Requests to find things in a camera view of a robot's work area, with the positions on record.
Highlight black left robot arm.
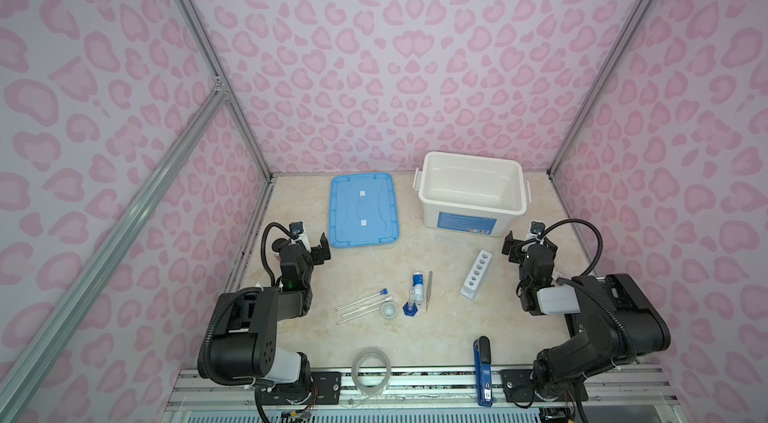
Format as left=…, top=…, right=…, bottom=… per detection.
left=197, top=221, right=331, bottom=406

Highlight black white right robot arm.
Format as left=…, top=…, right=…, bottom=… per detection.
left=502, top=218, right=671, bottom=411

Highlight white test tube rack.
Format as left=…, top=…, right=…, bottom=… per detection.
left=460, top=250, right=492, bottom=300

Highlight white plastic storage box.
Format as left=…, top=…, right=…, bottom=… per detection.
left=413, top=151, right=531, bottom=237

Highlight blue plastic box lid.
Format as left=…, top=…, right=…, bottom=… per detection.
left=328, top=172, right=400, bottom=248

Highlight metal tweezers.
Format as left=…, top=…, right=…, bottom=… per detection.
left=424, top=271, right=433, bottom=312

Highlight blue black stapler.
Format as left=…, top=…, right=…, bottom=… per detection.
left=473, top=336, right=494, bottom=408

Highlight blue base small vial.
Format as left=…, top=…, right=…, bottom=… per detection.
left=403, top=289, right=418, bottom=317

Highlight clear tape roll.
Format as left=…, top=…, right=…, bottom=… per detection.
left=351, top=347, right=392, bottom=397

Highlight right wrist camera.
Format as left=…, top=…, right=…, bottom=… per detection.
left=526, top=221, right=546, bottom=241

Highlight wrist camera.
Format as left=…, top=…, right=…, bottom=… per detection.
left=289, top=221, right=310, bottom=247
left=526, top=221, right=546, bottom=241

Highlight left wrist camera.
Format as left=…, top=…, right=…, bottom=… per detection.
left=289, top=221, right=310, bottom=247

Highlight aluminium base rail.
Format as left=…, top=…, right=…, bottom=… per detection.
left=161, top=364, right=686, bottom=422

